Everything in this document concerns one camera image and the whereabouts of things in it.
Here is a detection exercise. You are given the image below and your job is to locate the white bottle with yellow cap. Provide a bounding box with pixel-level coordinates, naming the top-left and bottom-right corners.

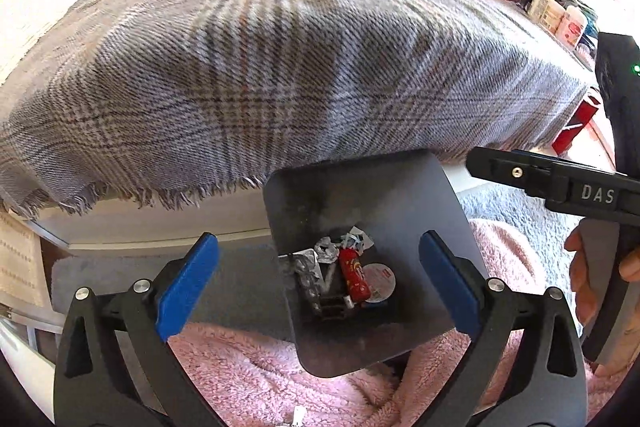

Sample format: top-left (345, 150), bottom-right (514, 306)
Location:
top-left (527, 0), bottom-right (555, 25)

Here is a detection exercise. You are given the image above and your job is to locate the red box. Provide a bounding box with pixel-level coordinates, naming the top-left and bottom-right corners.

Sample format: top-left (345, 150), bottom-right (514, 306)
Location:
top-left (550, 99), bottom-right (601, 155)

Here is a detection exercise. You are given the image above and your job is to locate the dark grey bin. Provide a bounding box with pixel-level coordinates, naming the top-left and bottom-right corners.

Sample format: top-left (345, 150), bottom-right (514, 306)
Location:
top-left (262, 150), bottom-right (493, 378)

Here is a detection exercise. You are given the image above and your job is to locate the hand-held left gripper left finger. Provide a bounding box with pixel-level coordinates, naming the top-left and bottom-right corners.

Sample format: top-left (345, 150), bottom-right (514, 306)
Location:
top-left (53, 232), bottom-right (226, 427)

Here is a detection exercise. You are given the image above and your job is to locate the small white bottle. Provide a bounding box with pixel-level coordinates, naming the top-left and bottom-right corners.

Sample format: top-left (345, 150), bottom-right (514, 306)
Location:
top-left (542, 2), bottom-right (566, 32)

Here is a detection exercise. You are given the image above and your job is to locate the red tube wrapper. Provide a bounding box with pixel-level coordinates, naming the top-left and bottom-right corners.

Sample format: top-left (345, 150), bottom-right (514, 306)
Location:
top-left (338, 247), bottom-right (372, 302)

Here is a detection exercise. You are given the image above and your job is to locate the white round lid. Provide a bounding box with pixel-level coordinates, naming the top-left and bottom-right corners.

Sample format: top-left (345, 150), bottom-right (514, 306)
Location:
top-left (362, 263), bottom-right (397, 305)

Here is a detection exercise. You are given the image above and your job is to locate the pink fleece clothing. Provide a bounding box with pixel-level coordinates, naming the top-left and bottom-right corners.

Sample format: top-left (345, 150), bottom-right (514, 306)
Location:
top-left (167, 217), bottom-right (621, 427)

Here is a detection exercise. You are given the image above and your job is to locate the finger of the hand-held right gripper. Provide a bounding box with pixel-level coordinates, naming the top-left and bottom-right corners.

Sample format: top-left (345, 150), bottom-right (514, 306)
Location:
top-left (466, 146), bottom-right (571, 208)

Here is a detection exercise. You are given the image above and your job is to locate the person's right hand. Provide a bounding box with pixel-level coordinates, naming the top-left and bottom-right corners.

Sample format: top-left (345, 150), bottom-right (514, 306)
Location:
top-left (565, 224), bottom-right (599, 342)

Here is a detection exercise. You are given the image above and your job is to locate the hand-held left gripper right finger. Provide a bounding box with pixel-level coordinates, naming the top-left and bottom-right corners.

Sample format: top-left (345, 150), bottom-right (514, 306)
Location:
top-left (414, 230), bottom-right (588, 427)

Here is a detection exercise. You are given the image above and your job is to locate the grey plaid blanket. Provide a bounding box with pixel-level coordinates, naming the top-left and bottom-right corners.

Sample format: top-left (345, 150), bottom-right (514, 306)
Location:
top-left (0, 0), bottom-right (593, 220)

